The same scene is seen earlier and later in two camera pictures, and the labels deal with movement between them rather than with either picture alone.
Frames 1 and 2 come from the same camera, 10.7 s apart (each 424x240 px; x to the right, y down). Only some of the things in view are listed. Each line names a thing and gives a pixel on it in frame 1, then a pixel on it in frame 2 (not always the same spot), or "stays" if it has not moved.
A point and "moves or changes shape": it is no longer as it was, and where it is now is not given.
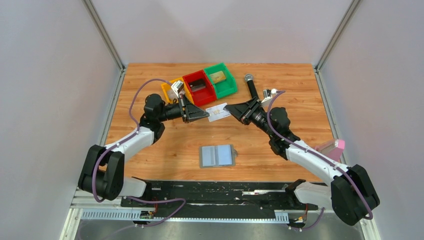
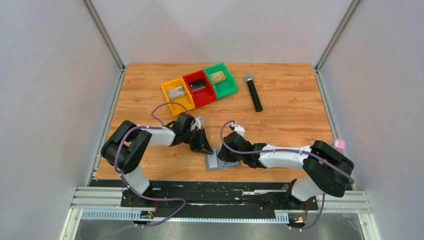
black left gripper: (193, 112) -> (202, 140)
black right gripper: (243, 112) -> (224, 155)
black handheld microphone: (249, 78) stays
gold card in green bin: (218, 77) stays
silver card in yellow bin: (172, 94) stays
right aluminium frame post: (322, 88) stays
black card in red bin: (197, 84) stays
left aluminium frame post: (123, 68) stays
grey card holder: (216, 156) moves or changes shape
